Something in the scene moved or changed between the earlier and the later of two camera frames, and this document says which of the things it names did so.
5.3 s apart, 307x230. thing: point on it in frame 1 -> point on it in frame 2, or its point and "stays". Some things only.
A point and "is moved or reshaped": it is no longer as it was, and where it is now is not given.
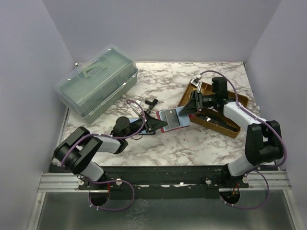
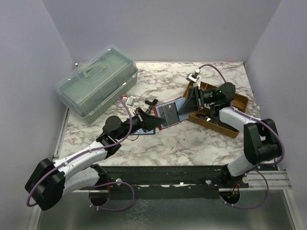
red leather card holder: x=175 y=121 is moved or reshaped
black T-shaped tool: x=151 y=104 stays
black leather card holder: x=143 y=132 stays
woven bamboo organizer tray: x=212 y=117 stays
